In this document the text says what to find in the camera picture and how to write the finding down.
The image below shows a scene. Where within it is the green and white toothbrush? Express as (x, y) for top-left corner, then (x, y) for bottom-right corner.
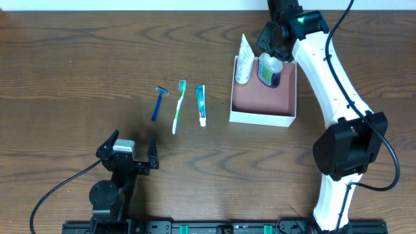
(172, 79), (187, 135)

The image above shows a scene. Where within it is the clear pump bottle dark liquid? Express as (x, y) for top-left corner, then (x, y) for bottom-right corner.
(257, 53), (283, 88)

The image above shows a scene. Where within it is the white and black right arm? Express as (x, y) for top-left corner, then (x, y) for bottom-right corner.
(256, 1), (387, 233)

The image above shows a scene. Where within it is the teal toothpaste tube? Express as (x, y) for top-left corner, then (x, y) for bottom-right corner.
(195, 85), (207, 127)

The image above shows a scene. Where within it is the blue disposable razor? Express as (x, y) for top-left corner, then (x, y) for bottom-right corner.
(151, 86), (170, 122)

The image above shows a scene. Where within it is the black left cable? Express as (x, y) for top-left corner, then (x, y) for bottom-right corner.
(29, 158), (103, 234)

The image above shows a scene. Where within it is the white cream tube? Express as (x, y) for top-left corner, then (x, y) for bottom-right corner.
(235, 34), (254, 86)

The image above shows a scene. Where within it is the white box with pink interior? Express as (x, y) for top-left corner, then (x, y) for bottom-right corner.
(229, 58), (297, 127)

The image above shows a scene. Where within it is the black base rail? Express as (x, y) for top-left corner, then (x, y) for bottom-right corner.
(61, 219), (389, 234)

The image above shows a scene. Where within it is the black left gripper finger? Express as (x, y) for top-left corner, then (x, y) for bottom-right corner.
(97, 129), (119, 153)
(147, 136), (158, 163)

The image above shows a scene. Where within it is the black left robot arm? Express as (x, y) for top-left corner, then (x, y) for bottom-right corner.
(89, 130), (159, 234)

